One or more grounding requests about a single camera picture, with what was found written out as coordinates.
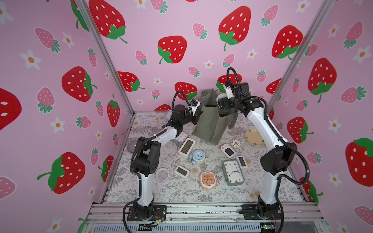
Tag corner aluminium post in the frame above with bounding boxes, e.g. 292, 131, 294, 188
268, 0, 335, 108
76, 1, 135, 115

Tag white square analog clock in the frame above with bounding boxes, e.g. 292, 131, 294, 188
216, 93, 228, 102

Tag large grey-green rectangular clock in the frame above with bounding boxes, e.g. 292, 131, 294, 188
222, 159, 245, 186

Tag lilac round dish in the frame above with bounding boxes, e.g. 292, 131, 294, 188
126, 139, 138, 154

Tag aluminium front rail frame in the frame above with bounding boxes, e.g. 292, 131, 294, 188
82, 203, 331, 233

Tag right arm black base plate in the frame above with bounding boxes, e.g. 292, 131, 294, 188
239, 203, 283, 220

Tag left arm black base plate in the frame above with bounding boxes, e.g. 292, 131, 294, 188
126, 205, 167, 221

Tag small patterned round trinket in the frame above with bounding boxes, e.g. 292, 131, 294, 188
230, 139, 241, 149

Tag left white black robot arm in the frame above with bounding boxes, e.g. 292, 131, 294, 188
130, 101, 203, 208

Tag right corner aluminium post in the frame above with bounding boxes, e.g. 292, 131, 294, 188
268, 0, 335, 108

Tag small light blue clock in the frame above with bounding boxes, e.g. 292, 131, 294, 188
164, 110, 172, 121

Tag blue twin-bell alarm clock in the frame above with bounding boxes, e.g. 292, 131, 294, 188
188, 150, 206, 165

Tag lilac round alarm clock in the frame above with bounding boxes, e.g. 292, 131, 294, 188
155, 167, 171, 183

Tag peach cat-face clock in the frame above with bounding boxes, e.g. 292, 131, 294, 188
199, 171, 217, 190

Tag grey-green canvas tote bag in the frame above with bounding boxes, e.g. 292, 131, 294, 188
192, 89, 238, 145

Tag small white square digital clock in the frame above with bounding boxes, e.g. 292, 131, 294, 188
174, 166, 190, 179

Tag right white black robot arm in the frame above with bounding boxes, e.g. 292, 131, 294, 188
217, 82, 296, 215

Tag cream floral plate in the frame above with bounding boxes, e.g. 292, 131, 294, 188
245, 129, 265, 146

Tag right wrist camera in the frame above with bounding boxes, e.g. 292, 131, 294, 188
225, 86, 235, 100

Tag left corner aluminium post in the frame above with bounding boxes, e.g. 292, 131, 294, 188
76, 1, 135, 115

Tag grey square analog clock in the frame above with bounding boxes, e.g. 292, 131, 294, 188
173, 132, 189, 145

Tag white digital clock green screen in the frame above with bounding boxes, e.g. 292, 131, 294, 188
178, 138, 196, 159

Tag white timer orange button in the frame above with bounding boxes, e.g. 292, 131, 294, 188
220, 143, 237, 158

